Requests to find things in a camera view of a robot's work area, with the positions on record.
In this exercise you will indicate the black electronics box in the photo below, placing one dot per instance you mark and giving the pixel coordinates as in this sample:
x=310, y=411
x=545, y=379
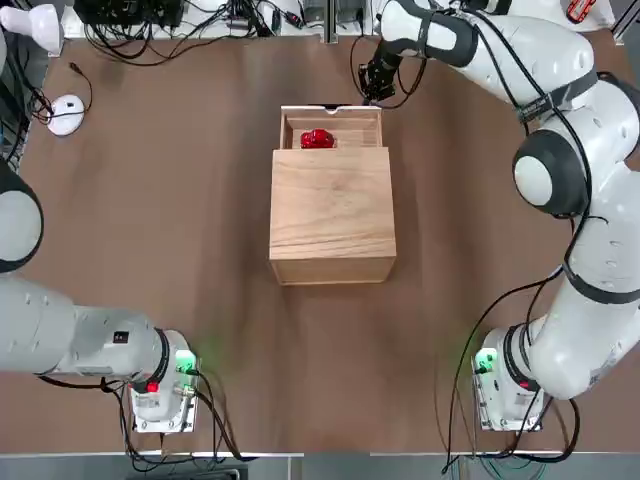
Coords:
x=130, y=10

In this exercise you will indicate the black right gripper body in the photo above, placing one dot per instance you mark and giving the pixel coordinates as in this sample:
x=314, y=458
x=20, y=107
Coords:
x=382, y=67

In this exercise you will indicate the aluminium frame corner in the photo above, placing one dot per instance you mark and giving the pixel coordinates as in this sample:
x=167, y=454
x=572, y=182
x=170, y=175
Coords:
x=627, y=25

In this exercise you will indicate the white lamp head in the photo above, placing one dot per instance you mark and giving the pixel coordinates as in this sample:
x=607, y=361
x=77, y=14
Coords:
x=35, y=27

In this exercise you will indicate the wooden cabinet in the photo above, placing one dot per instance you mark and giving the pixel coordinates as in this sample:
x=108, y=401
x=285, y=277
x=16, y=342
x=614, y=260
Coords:
x=332, y=210

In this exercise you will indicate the wooden drawer with white front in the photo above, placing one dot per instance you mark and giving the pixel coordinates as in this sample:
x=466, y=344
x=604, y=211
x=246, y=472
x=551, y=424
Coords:
x=350, y=125

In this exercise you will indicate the red toy car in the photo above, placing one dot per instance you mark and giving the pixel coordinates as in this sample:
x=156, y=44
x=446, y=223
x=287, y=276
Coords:
x=316, y=139

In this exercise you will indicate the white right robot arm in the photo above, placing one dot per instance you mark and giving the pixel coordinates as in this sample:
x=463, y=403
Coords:
x=575, y=190

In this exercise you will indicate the silver aluminium post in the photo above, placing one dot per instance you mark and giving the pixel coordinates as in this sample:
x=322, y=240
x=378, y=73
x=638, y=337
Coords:
x=330, y=20

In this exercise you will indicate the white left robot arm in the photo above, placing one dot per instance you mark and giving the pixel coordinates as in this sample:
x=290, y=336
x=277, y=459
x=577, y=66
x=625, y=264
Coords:
x=50, y=325

